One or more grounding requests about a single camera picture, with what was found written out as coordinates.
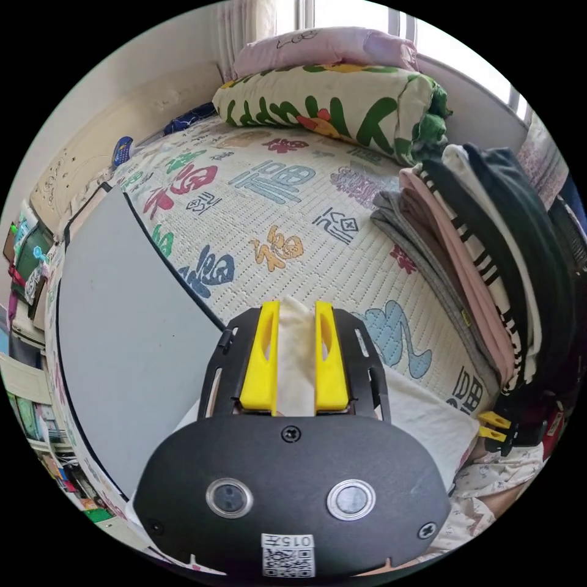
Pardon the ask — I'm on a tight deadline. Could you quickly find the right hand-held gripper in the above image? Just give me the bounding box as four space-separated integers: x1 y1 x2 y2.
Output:
476 396 553 457

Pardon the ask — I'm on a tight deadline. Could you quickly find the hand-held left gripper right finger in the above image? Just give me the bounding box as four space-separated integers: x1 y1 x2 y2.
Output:
314 301 350 412

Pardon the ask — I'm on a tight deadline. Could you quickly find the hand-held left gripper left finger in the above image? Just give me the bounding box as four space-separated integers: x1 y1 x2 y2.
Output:
240 300 281 416

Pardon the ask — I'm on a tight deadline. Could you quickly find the white and green shirt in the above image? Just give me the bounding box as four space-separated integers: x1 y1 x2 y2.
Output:
130 295 481 542

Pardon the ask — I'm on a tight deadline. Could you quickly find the person's body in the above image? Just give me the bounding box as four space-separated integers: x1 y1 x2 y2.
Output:
429 442 553 563

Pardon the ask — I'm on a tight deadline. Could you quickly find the grey flat board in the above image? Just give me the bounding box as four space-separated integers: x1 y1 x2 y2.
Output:
54 183 232 505

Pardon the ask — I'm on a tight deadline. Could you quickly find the bed with printed woven mat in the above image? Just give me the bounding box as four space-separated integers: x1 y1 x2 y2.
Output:
45 109 508 522

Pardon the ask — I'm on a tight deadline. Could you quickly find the pile of clothes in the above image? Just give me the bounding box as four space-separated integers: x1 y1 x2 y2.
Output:
369 142 574 397

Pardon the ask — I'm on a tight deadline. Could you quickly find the cluttered shelf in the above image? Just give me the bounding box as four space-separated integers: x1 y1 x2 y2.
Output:
0 201 63 523

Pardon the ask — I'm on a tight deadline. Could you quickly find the rolled cream blanket green print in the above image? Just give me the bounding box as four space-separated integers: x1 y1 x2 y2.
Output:
212 60 452 167

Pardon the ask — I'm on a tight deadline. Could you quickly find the pink pillow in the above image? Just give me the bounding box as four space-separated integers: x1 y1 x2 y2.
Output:
232 28 419 83

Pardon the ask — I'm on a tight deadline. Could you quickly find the pale curtain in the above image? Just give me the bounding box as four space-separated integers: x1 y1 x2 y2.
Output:
219 0 297 81

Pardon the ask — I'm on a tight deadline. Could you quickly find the window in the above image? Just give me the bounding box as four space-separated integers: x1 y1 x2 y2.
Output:
295 0 535 127

